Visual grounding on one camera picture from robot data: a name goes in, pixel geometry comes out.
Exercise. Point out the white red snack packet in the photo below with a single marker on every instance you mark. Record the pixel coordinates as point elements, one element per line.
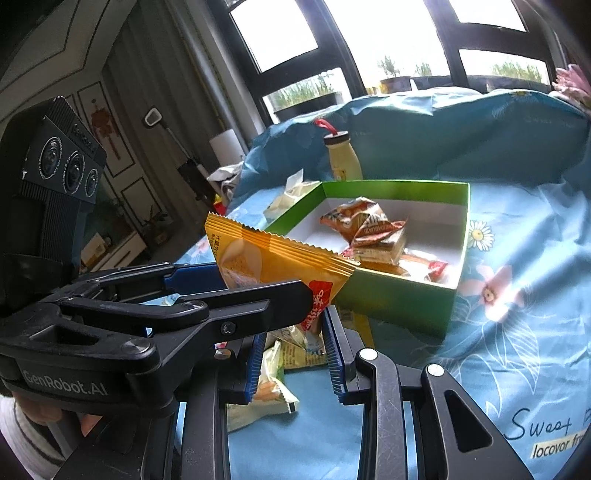
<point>378,254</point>

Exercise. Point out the clear biscuit stick packet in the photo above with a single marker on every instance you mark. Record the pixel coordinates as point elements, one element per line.
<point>431,270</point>

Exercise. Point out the person's left forearm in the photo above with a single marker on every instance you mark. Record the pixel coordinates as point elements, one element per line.
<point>23,434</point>

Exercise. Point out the orange yellow snack packet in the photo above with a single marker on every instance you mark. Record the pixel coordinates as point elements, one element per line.
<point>258,258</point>

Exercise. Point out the yellow bottle with red loop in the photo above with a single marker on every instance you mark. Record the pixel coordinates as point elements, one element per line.
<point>341,161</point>

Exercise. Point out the white cylinder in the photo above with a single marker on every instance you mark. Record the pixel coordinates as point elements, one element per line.
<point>226,147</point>

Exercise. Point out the blue floral bedsheet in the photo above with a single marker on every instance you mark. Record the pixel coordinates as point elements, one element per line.
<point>508,360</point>

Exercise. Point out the pink cloth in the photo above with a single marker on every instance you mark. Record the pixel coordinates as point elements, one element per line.
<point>575,85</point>

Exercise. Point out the dark planter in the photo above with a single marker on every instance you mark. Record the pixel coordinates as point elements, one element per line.
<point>431,83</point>
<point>517,84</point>

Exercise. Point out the white plastic bag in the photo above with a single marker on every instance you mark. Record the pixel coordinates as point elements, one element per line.
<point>226,174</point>

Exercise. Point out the pale green snack packet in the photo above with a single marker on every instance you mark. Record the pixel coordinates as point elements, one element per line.
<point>272,401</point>

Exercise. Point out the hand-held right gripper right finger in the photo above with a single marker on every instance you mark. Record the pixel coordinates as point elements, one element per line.
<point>333,360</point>

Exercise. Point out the orange brown snack packet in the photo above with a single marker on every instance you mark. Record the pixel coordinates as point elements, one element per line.
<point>364,221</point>

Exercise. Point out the red knot wall decoration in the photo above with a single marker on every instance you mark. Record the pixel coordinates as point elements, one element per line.
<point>101,121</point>

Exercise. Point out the brown plant pot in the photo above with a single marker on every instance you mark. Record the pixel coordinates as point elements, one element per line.
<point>395,84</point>

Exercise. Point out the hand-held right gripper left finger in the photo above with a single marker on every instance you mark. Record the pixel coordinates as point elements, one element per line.
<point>256,369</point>

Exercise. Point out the upright vacuum cleaner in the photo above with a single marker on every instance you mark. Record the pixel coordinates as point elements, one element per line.
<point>152,117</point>

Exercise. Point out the green cardboard box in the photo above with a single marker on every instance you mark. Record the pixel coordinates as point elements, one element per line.
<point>401,304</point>

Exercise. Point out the white cabinet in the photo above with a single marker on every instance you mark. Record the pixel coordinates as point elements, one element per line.
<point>115,251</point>

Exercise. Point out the grey curtain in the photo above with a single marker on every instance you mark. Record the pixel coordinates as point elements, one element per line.
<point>138,92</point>

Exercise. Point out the white tissue pack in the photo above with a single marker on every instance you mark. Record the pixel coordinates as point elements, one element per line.
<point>288,198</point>

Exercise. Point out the small potted plant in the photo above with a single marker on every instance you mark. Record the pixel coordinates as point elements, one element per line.
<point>156,226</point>

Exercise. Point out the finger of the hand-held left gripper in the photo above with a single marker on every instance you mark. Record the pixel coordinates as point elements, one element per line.
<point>194,279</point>
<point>258,304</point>

